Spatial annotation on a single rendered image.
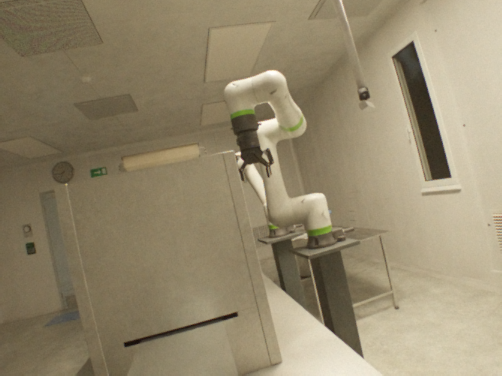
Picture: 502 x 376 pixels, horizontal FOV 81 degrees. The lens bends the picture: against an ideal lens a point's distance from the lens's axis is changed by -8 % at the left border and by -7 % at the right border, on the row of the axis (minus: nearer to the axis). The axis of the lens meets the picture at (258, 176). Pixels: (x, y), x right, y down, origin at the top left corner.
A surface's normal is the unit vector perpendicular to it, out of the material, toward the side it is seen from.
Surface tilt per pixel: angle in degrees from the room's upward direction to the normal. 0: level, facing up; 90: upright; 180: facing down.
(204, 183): 90
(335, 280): 90
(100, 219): 90
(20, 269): 90
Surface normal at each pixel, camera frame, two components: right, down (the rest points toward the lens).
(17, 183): 0.20, -0.11
